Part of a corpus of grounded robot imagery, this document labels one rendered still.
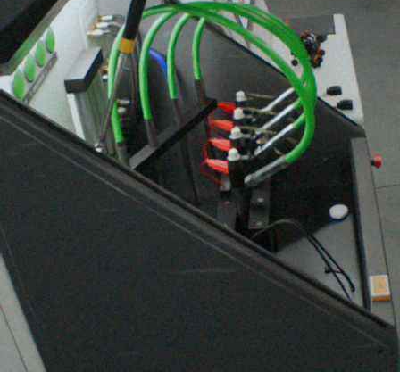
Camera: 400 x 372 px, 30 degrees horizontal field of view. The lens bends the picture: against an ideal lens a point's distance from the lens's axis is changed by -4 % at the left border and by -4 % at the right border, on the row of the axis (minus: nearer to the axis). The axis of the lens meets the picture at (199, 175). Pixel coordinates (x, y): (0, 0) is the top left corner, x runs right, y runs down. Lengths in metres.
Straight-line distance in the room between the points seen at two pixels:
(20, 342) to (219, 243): 0.40
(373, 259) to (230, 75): 0.54
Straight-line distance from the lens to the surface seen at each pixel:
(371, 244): 1.40
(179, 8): 1.21
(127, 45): 0.97
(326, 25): 2.30
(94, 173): 1.04
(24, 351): 1.30
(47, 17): 1.26
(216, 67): 1.67
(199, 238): 1.07
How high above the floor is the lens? 1.79
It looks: 30 degrees down
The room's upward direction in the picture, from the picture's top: 11 degrees counter-clockwise
